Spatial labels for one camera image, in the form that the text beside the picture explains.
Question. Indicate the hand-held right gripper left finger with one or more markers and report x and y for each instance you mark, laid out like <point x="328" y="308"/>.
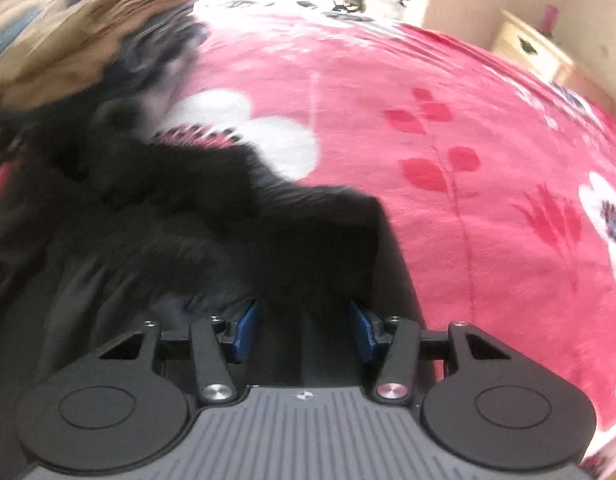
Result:
<point x="245" y="332"/>

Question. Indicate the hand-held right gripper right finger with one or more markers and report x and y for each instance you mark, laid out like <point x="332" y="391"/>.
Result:
<point x="363" y="332"/>

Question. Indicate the black garment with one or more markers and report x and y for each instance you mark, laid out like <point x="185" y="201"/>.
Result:
<point x="187" y="220"/>

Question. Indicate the stack of dark and tan clothes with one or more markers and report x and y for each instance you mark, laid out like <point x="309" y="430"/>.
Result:
<point x="87" y="40"/>

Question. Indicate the pink floral blanket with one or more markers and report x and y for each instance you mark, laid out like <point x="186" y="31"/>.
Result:
<point x="388" y="210"/>

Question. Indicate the cream wooden nightstand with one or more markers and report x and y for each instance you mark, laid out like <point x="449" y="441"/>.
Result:
<point x="528" y="50"/>

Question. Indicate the purple bottle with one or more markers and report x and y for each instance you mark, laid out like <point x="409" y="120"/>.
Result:
<point x="549" y="19"/>

